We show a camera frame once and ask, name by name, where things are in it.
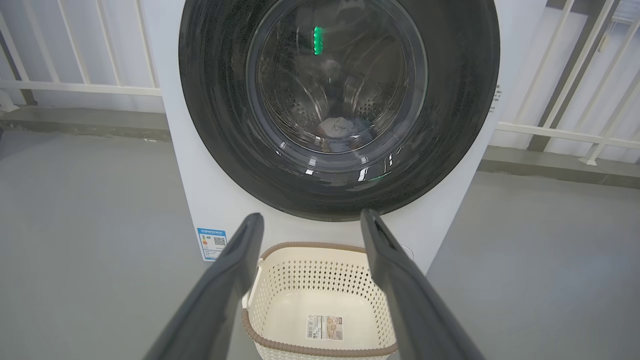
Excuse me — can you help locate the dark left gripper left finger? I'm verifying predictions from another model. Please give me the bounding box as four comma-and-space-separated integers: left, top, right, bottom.
142, 213, 265, 360

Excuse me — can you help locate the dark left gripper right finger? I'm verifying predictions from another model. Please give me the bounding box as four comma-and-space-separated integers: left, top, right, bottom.
360, 208, 486, 360

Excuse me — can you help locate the white blue cartoon-print garment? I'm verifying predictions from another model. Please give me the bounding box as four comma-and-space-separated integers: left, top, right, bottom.
316, 116, 373, 151

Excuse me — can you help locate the black round glass door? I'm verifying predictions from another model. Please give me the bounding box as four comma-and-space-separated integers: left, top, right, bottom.
178, 0, 501, 222

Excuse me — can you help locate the basket product label sticker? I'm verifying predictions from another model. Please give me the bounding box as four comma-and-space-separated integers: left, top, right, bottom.
306, 314, 345, 342

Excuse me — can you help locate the cream basket brown rim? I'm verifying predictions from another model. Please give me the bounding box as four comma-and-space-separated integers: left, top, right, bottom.
241, 242, 401, 360

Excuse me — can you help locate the white front-load washing machine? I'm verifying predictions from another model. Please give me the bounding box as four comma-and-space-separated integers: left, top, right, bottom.
141, 0, 548, 276

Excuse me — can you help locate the blue energy label sticker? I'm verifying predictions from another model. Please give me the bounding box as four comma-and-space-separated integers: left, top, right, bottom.
196, 227, 228, 262

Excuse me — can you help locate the white railing fence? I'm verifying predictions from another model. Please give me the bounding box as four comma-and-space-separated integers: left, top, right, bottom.
492, 0, 640, 166
0, 0, 163, 113

